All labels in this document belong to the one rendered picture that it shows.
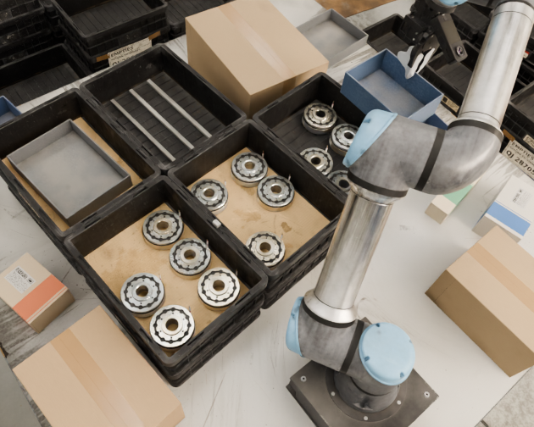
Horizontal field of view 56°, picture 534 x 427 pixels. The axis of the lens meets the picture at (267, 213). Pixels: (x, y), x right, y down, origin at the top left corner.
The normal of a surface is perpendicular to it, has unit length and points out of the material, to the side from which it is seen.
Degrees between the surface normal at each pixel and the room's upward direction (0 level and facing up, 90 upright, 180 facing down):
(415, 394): 2
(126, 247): 0
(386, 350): 5
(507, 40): 19
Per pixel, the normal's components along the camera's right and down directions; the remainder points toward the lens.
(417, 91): -0.78, 0.51
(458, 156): 0.08, -0.10
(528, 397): 0.08, -0.52
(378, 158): -0.42, 0.35
